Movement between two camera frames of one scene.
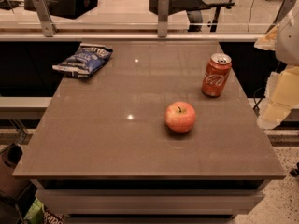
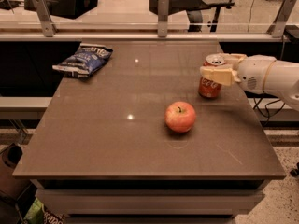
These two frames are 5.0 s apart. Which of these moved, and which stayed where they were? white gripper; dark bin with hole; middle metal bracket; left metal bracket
Moved: white gripper
Stayed: middle metal bracket; left metal bracket; dark bin with hole
